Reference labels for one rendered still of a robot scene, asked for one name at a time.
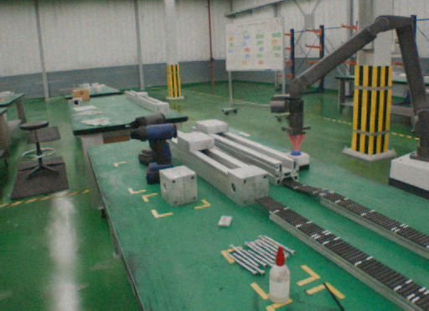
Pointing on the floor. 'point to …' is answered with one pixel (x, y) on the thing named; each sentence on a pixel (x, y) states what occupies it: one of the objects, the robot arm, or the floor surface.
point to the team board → (255, 51)
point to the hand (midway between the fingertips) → (296, 148)
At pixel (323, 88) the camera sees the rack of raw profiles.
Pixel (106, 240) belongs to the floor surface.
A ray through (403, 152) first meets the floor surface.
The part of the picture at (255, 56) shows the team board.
